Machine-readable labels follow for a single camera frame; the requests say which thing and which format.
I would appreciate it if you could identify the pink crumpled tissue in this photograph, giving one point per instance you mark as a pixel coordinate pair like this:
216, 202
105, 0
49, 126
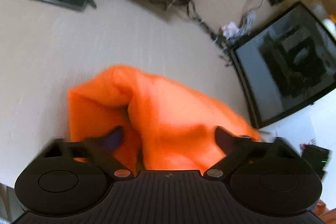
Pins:
230, 30

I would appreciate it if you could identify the orange pumpkin costume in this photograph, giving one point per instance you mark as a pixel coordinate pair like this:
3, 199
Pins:
165, 125

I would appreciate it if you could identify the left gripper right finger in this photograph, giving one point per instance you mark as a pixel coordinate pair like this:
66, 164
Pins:
236, 150

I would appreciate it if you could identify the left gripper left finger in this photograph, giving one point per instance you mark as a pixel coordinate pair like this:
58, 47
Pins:
101, 151

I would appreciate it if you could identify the computer tower with glass panel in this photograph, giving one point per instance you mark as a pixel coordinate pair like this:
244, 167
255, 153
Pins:
285, 66

